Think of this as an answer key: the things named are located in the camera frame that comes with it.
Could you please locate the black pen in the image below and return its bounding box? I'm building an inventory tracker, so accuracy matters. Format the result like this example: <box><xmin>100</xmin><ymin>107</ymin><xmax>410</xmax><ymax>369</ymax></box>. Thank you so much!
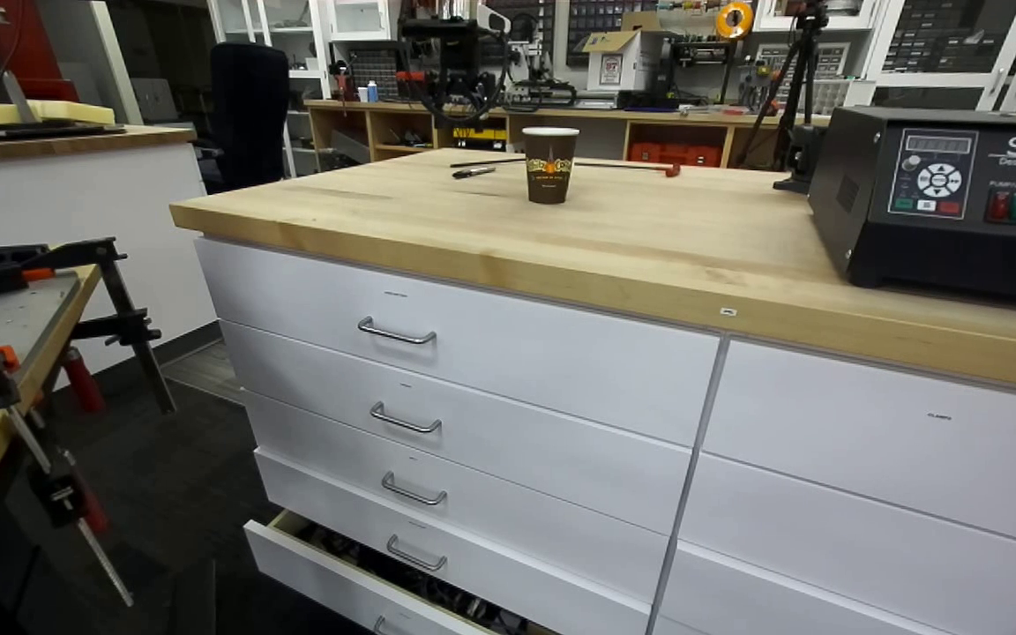
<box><xmin>451</xmin><ymin>165</ymin><xmax>499</xmax><ymax>180</ymax></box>

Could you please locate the brown paper cup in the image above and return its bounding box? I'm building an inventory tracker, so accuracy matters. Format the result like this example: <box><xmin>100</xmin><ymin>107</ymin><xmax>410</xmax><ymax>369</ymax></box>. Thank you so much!
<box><xmin>524</xmin><ymin>125</ymin><xmax>578</xmax><ymax>205</ymax></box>

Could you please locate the white drawer cabinet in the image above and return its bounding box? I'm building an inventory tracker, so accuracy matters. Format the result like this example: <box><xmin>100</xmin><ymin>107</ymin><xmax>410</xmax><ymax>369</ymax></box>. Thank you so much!
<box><xmin>197</xmin><ymin>240</ymin><xmax>1016</xmax><ymax>635</ymax></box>

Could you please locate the long wooden stick red tip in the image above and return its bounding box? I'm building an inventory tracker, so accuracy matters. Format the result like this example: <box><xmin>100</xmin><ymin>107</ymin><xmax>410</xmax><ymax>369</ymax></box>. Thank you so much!
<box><xmin>447</xmin><ymin>160</ymin><xmax>682</xmax><ymax>177</ymax></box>

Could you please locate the wooden background shelf bench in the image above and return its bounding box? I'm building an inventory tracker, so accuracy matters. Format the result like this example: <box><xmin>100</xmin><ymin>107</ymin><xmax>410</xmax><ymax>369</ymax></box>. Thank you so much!
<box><xmin>300</xmin><ymin>94</ymin><xmax>794</xmax><ymax>169</ymax></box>

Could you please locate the black office chair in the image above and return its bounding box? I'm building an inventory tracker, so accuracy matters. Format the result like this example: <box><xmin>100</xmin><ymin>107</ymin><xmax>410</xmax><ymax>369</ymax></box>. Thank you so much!
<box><xmin>201</xmin><ymin>42</ymin><xmax>288</xmax><ymax>194</ymax></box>

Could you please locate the yellow tape roll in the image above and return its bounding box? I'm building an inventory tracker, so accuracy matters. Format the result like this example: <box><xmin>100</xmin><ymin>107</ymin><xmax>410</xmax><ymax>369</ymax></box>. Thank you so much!
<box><xmin>716</xmin><ymin>0</ymin><xmax>755</xmax><ymax>42</ymax></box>

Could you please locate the black tripod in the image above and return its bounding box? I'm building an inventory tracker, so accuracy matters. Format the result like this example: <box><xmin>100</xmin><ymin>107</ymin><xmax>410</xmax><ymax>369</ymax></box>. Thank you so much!
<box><xmin>747</xmin><ymin>0</ymin><xmax>829</xmax><ymax>194</ymax></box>

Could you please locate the black control box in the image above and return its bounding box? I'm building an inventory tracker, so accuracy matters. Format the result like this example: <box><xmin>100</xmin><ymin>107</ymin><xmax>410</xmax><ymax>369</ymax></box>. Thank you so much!
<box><xmin>809</xmin><ymin>107</ymin><xmax>1016</xmax><ymax>301</ymax></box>

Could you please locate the red black bar clamp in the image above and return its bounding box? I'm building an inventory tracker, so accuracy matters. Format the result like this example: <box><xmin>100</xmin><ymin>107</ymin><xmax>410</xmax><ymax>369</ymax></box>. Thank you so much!
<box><xmin>0</xmin><ymin>344</ymin><xmax>133</xmax><ymax>608</ymax></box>

